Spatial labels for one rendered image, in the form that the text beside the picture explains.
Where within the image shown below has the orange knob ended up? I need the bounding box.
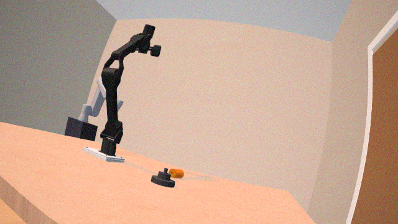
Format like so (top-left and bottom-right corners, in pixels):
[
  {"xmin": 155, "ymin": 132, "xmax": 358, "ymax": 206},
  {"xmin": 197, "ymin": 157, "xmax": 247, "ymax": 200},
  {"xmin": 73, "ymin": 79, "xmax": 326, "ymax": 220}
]
[{"xmin": 169, "ymin": 169, "xmax": 184, "ymax": 178}]

